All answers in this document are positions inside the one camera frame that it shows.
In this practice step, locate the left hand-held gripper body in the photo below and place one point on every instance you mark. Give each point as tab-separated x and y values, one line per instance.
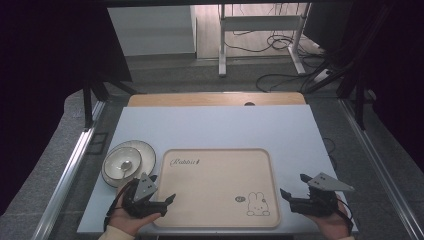
141	196

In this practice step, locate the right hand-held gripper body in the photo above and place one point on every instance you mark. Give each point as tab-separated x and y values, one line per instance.
316	200

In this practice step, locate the person's left hand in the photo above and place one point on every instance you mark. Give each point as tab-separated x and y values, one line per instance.
131	222

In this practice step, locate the person's right hand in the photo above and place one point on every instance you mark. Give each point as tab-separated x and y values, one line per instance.
331	225

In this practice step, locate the white plate with dark rim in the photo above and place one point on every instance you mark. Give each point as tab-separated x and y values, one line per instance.
148	155

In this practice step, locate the metal spoon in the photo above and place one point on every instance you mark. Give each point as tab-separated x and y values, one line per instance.
126	165

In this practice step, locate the white bowl with dark rim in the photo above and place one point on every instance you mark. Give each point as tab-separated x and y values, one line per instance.
115	163

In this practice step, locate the beige tray with rabbit print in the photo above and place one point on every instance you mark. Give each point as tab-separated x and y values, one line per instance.
213	186

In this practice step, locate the wooden table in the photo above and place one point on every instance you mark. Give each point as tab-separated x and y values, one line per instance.
213	99

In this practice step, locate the black metal stand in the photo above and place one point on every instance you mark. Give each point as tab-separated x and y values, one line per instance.
356	83
91	96

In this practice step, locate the white power strip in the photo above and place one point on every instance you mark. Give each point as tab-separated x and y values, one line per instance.
322	76

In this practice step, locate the dark curtain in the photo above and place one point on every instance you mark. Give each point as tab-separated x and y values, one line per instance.
390	66
43	83

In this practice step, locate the aluminium rail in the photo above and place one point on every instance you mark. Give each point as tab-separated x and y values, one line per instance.
66	180
380	166

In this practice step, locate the white metal desk frame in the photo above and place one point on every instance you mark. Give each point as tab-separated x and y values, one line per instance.
260	23

